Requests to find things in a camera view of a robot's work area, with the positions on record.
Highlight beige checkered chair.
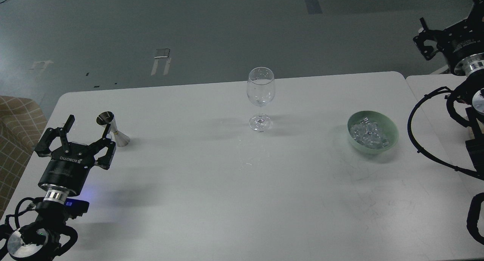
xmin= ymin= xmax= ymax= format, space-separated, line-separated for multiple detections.
xmin=0 ymin=96 xmax=47 ymax=216

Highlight clear wine glass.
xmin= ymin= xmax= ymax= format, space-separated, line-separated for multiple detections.
xmin=247 ymin=67 xmax=276 ymax=132

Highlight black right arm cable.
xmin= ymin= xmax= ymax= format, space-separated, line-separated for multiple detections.
xmin=407 ymin=86 xmax=484 ymax=178

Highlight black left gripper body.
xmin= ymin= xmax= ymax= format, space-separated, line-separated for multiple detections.
xmin=38 ymin=141 xmax=107 ymax=197

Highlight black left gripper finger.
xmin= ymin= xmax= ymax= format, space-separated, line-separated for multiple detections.
xmin=90 ymin=124 xmax=116 ymax=170
xmin=34 ymin=115 xmax=75 ymax=158

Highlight green bowl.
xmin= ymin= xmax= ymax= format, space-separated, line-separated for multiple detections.
xmin=346 ymin=110 xmax=399 ymax=155

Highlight steel double jigger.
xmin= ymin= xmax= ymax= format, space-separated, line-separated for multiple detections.
xmin=96 ymin=111 xmax=131 ymax=148

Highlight clear ice cubes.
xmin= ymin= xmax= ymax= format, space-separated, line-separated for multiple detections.
xmin=349 ymin=117 xmax=389 ymax=149

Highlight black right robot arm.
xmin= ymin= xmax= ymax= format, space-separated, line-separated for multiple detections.
xmin=406 ymin=18 xmax=483 ymax=180

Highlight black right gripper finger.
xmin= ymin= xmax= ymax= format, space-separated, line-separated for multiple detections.
xmin=413 ymin=17 xmax=445 ymax=61

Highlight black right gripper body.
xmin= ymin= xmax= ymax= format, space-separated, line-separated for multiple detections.
xmin=441 ymin=20 xmax=484 ymax=75

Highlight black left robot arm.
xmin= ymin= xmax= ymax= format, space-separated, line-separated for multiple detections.
xmin=1 ymin=112 xmax=116 ymax=261

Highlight grey floor tape marker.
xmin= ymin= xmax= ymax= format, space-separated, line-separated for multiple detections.
xmin=150 ymin=48 xmax=172 ymax=76

